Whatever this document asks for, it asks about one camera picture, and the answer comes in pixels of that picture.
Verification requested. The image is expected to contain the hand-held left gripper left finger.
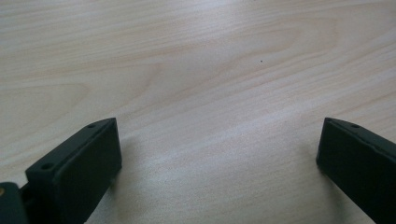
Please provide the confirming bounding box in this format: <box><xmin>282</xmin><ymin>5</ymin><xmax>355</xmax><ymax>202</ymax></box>
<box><xmin>21</xmin><ymin>117</ymin><xmax>123</xmax><ymax>224</ymax></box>

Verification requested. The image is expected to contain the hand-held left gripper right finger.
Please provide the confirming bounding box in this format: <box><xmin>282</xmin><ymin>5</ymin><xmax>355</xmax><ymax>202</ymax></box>
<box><xmin>316</xmin><ymin>117</ymin><xmax>396</xmax><ymax>224</ymax></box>

